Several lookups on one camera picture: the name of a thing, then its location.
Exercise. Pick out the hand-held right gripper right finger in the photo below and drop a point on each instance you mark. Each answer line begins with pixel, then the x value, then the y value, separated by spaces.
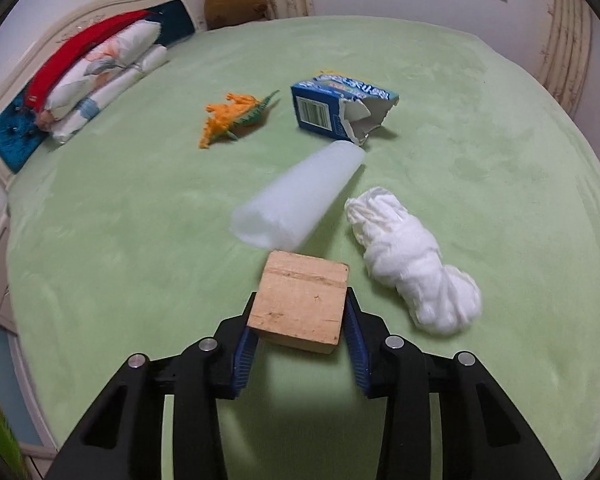
pixel 357 355

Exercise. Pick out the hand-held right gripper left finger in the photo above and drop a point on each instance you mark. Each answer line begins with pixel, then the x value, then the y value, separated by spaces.
pixel 242 360

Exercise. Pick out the wooden block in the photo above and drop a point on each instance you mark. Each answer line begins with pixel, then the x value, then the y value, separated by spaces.
pixel 300 300

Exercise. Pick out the crumpled white tissue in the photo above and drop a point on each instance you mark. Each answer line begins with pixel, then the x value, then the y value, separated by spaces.
pixel 410 255

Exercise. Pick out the bed with green blanket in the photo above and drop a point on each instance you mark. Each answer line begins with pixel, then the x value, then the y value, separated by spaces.
pixel 130 220

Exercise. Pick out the orange toy dinosaur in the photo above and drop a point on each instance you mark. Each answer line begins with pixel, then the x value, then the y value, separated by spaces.
pixel 225 115

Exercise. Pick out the torn blue carton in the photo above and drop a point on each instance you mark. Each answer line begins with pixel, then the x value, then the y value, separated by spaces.
pixel 320 105

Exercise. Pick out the cream blue padded headboard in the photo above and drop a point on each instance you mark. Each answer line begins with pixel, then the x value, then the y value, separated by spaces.
pixel 5 145

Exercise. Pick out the white floral pillow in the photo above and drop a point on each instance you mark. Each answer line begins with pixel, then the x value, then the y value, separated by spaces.
pixel 100 67

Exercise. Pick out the red pillow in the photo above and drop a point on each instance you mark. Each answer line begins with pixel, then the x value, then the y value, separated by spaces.
pixel 65 55

